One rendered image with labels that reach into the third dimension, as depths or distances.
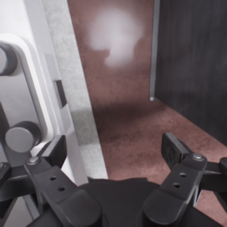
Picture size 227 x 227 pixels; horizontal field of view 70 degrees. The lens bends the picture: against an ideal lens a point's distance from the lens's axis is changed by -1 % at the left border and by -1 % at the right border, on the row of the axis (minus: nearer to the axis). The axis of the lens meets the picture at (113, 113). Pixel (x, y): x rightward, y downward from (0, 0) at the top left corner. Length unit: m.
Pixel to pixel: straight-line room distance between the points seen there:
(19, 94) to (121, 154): 1.05
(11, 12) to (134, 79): 0.88
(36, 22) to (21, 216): 0.22
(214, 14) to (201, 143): 0.92
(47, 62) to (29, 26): 0.04
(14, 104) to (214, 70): 0.47
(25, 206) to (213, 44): 0.53
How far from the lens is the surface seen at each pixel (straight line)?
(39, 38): 0.22
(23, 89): 0.17
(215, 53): 0.53
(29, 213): 0.23
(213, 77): 0.52
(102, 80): 1.02
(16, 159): 0.20
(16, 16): 0.21
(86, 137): 1.13
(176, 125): 1.18
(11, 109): 0.18
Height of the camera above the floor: 1.02
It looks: 73 degrees down
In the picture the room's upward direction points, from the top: 174 degrees clockwise
